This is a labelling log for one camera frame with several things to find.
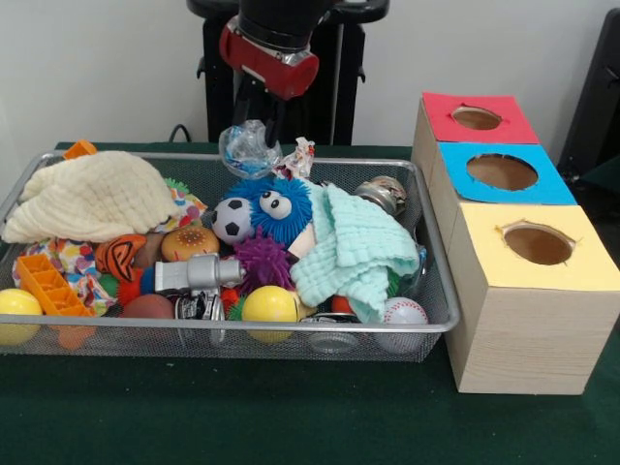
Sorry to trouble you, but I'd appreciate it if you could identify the black cable loop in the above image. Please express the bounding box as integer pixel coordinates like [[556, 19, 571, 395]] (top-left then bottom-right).
[[168, 124, 207, 144]]

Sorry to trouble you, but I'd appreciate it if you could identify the white toy baseball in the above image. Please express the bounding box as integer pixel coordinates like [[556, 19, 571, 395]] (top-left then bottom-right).
[[375, 297, 430, 353]]

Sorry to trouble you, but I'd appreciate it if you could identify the silver plastic toy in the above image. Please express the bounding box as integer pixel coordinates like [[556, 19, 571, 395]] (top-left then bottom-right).
[[154, 254, 246, 295]]

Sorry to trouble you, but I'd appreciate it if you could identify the yellow ball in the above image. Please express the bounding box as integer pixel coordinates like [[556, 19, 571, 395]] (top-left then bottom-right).
[[240, 285, 300, 340], [0, 289, 45, 346]]

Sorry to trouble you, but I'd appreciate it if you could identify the toy burger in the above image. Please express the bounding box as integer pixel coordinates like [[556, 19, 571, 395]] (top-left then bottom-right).
[[161, 226, 221, 265]]

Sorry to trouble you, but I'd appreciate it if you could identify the black chair back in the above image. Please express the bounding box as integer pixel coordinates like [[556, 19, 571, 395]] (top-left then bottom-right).
[[556, 8, 620, 183]]

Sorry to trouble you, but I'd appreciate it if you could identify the crushed clear plastic bottle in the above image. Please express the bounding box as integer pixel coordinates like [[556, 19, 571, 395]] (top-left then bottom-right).
[[218, 119, 285, 178]]

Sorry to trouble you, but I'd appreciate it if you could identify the long orange toy brick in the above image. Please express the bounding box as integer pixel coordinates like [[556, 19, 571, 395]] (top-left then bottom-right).
[[13, 255, 98, 350]]

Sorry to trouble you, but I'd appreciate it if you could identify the cream waffle cloth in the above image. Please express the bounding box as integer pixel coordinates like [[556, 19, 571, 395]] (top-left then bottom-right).
[[2, 150, 183, 243]]

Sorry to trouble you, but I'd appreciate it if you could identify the shallow clear mesh bin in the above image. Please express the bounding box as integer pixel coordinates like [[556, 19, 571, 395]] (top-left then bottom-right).
[[0, 149, 461, 362]]

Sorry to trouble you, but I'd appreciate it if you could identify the blue spiky toy with eyes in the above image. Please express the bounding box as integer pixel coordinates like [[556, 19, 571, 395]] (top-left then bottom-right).
[[248, 176, 314, 242]]

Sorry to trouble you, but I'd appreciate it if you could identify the mint green waffle cloth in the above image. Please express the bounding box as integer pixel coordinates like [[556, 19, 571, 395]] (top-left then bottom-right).
[[290, 182, 420, 325]]

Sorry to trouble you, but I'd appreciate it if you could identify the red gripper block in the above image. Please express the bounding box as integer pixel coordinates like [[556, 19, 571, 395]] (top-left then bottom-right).
[[218, 18, 321, 146]]

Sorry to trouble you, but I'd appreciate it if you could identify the black and white soccer ball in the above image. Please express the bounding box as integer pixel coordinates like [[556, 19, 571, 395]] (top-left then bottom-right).
[[211, 197, 253, 244]]

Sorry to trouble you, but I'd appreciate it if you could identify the wooden box with three holes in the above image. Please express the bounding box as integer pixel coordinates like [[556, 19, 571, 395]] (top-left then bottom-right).
[[411, 91, 620, 396]]

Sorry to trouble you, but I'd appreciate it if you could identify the dark green tablecloth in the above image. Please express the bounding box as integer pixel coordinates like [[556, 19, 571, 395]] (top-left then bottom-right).
[[0, 140, 620, 465]]

